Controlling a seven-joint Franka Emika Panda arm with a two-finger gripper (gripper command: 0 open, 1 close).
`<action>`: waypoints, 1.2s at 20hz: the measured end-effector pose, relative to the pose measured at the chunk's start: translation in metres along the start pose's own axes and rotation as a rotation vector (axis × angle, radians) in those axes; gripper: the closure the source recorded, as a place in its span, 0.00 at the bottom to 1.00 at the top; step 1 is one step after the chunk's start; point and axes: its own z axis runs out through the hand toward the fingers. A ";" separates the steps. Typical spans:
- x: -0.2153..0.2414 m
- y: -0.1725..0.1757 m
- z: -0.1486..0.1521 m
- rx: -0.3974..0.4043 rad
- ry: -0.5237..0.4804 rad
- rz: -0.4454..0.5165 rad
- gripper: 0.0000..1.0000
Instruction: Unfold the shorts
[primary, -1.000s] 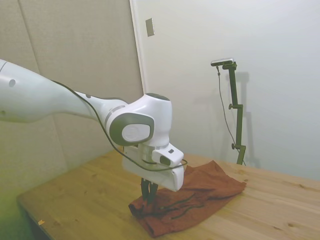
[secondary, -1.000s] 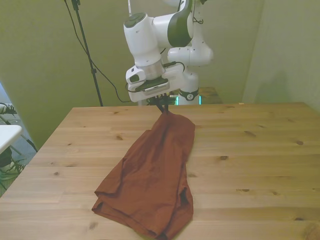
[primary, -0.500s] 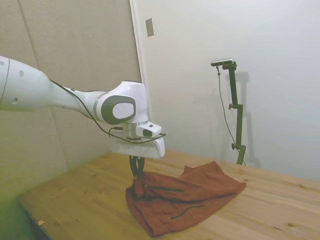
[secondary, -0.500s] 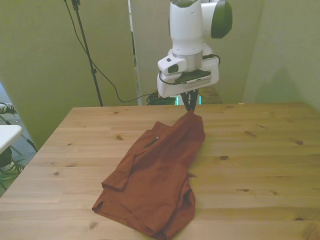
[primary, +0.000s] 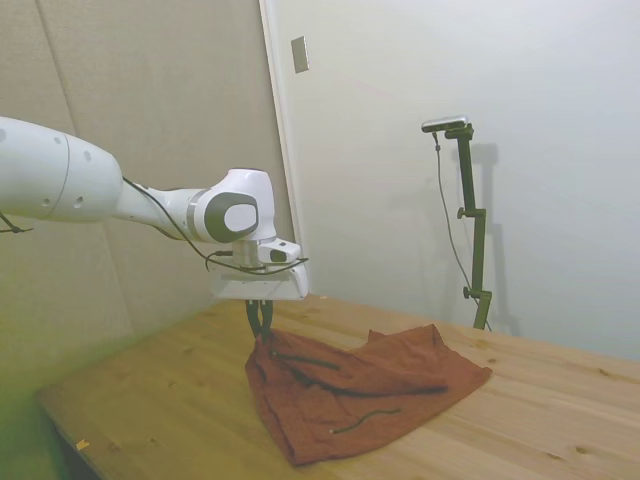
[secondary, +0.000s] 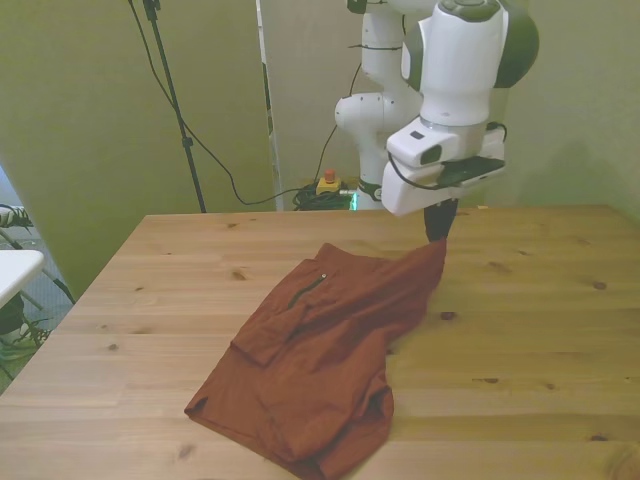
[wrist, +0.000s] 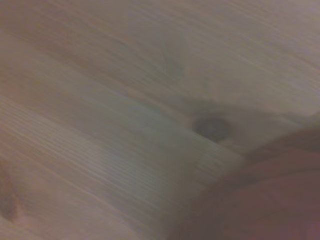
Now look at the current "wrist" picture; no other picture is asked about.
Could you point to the rust brown shorts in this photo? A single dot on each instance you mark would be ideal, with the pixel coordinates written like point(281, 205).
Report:
point(275, 200)

